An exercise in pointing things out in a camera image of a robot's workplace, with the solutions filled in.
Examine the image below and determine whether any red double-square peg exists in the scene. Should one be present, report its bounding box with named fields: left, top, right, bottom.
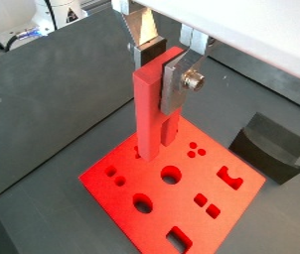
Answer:
left=133, top=47, right=184, bottom=161

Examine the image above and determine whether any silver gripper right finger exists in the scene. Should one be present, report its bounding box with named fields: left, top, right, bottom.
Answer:
left=161, top=25, right=211, bottom=115

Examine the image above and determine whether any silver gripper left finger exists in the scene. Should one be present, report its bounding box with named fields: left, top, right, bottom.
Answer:
left=112, top=0, right=166, bottom=68

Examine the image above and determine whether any red shape-sorting block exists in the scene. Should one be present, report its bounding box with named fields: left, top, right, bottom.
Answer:
left=79, top=119, right=266, bottom=254

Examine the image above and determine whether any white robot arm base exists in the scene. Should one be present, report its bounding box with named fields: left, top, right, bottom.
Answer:
left=0, top=0, right=87, bottom=52

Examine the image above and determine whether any black curved holder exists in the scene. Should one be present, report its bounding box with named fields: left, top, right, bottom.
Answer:
left=229, top=113, right=300, bottom=185

